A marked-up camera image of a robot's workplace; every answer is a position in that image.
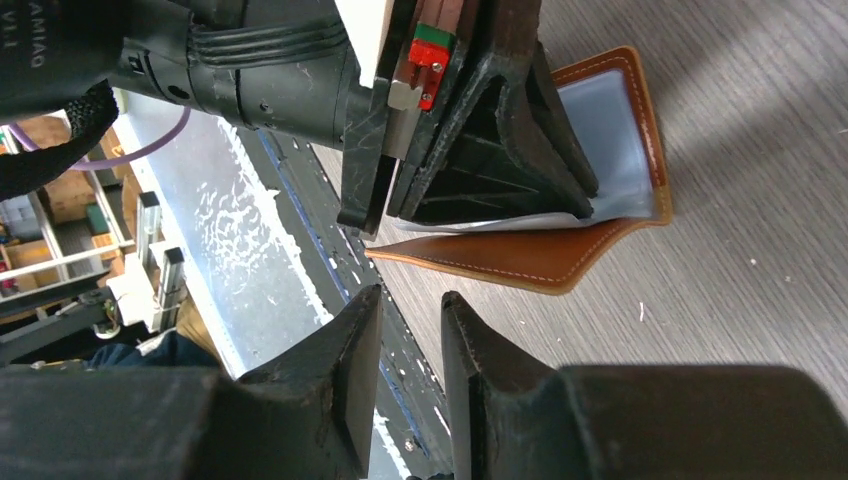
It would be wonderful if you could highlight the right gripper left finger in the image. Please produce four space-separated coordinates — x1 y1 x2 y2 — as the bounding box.
1 285 382 479

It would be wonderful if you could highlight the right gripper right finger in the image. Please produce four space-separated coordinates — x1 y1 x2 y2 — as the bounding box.
441 292 847 479

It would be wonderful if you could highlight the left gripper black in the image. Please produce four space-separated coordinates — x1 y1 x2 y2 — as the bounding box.
336 1 599 239

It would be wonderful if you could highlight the brown leather card holder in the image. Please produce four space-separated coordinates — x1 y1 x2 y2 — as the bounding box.
366 46 673 295

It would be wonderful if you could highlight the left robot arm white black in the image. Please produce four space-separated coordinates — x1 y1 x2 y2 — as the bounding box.
1 1 599 235

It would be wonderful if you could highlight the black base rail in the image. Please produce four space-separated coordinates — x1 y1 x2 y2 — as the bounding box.
237 128 453 479

